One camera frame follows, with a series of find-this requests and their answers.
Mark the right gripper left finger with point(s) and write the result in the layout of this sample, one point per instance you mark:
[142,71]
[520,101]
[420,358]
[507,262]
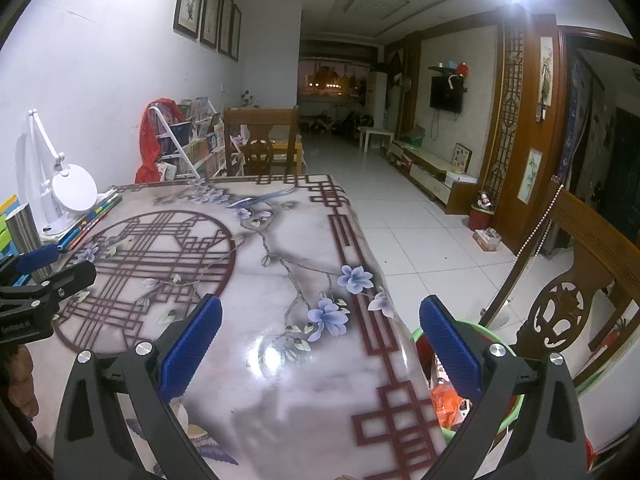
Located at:
[92,439]

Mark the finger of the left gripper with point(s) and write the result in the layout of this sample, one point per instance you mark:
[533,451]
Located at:
[38,259]
[68,282]

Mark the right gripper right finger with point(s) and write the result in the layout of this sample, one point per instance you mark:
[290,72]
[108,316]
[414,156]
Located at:
[548,440]

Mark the orange snack bag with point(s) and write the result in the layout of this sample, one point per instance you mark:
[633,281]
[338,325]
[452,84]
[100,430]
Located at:
[451,409]

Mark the red green trash bin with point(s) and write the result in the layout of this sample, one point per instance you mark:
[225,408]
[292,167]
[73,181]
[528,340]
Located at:
[436,373]

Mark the person's left hand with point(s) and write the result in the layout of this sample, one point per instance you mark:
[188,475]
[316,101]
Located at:
[21,390]

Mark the steel tumbler cup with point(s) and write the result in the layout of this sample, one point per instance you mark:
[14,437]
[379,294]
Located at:
[23,228]

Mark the white desk lamp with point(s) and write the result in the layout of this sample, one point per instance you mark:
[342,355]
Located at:
[61,193]

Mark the stack of colourful books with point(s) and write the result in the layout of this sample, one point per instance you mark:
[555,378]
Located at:
[66,238]

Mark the carved wooden chair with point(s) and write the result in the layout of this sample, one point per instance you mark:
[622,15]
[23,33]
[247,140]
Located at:
[603,259]

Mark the red cloth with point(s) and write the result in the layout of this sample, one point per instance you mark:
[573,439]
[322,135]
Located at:
[148,143]

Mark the cardboard tissue box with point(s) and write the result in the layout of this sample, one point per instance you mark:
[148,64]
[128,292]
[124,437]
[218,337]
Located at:
[488,239]

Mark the white magazine rack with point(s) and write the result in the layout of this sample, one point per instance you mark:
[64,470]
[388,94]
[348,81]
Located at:
[192,148]

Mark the low tv cabinet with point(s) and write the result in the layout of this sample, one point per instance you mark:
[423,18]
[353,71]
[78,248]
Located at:
[434,176]

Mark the far wooden chair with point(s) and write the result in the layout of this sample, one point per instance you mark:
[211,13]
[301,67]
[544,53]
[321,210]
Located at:
[258,151]

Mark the framed picture on cabinet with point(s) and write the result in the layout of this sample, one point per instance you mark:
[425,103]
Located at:
[461,158]

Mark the small white side table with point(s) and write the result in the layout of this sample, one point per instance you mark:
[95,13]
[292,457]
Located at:
[367,134]

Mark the wall mounted television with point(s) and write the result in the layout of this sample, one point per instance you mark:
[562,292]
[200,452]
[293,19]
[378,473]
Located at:
[447,93]

